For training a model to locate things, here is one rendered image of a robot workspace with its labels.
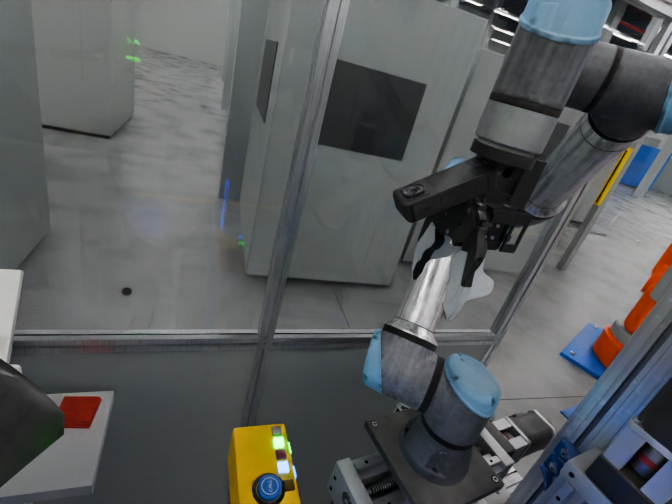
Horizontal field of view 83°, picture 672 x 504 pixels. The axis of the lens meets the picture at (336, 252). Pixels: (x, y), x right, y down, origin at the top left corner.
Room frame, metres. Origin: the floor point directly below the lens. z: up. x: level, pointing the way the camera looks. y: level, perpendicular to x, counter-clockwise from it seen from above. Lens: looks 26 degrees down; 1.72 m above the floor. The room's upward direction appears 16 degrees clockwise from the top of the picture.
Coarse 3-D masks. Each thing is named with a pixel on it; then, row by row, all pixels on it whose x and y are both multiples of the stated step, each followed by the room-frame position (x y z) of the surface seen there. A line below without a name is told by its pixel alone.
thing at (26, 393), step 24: (0, 360) 0.22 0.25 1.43; (0, 384) 0.20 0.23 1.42; (24, 384) 0.20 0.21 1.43; (0, 408) 0.19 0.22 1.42; (24, 408) 0.19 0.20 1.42; (48, 408) 0.19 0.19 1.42; (0, 432) 0.17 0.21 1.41; (24, 432) 0.18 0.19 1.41; (48, 432) 0.18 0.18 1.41; (0, 456) 0.16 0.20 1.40; (24, 456) 0.17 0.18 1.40; (0, 480) 0.15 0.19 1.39
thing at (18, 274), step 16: (0, 272) 0.40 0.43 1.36; (16, 272) 0.40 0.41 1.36; (0, 288) 0.39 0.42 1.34; (16, 288) 0.39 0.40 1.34; (128, 288) 0.45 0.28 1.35; (0, 304) 0.37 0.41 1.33; (16, 304) 0.38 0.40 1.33; (0, 320) 0.36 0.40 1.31; (0, 336) 0.35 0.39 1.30; (0, 352) 0.34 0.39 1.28
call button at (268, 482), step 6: (264, 480) 0.40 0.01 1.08; (270, 480) 0.40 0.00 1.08; (276, 480) 0.40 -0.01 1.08; (258, 486) 0.39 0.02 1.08; (264, 486) 0.39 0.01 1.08; (270, 486) 0.39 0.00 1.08; (276, 486) 0.39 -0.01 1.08; (258, 492) 0.38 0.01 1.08; (264, 492) 0.38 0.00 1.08; (270, 492) 0.38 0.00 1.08; (276, 492) 0.38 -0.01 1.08; (264, 498) 0.37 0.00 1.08; (270, 498) 0.37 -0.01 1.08; (276, 498) 0.38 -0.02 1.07
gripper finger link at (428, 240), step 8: (432, 224) 0.48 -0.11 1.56; (432, 232) 0.48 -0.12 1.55; (424, 240) 0.49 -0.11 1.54; (432, 240) 0.47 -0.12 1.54; (440, 240) 0.47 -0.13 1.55; (448, 240) 0.50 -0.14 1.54; (416, 248) 0.50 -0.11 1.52; (424, 248) 0.48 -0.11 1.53; (432, 248) 0.48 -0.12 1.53; (440, 248) 0.50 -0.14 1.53; (448, 248) 0.51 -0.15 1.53; (416, 256) 0.49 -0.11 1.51; (424, 256) 0.48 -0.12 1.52; (432, 256) 0.50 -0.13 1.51; (440, 256) 0.51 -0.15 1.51; (416, 264) 0.49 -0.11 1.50; (424, 264) 0.49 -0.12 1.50; (416, 272) 0.49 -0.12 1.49
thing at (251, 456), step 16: (240, 432) 0.48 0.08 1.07; (256, 432) 0.49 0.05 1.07; (240, 448) 0.45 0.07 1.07; (256, 448) 0.46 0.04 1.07; (272, 448) 0.47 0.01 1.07; (288, 448) 0.47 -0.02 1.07; (240, 464) 0.42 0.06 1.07; (256, 464) 0.43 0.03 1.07; (272, 464) 0.44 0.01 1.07; (288, 464) 0.44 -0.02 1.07; (240, 480) 0.39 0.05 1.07; (256, 480) 0.40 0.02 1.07; (240, 496) 0.37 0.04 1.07; (256, 496) 0.38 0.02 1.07; (288, 496) 0.39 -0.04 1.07
